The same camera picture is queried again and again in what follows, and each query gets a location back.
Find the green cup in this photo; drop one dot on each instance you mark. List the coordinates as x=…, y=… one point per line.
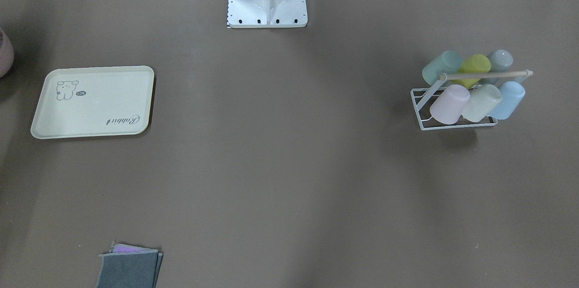
x=448, y=62

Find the cream rabbit tray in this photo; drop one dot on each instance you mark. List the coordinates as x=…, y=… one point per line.
x=94, y=102

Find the white cup rack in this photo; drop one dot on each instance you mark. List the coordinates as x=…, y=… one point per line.
x=423, y=98

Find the pink cup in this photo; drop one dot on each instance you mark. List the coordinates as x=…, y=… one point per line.
x=449, y=106

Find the cream cup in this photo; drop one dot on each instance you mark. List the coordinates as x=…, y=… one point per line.
x=483, y=99

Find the yellow cup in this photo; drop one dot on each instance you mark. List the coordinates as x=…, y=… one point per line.
x=477, y=63

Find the grey cup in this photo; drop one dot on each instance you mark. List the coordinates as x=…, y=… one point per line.
x=501, y=60

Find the blue cup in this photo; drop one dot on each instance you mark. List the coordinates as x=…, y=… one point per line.
x=512, y=94

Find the grey folded cloth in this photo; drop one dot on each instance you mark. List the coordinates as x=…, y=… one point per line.
x=126, y=266

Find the pink bowl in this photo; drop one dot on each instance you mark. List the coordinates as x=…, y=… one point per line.
x=6, y=53

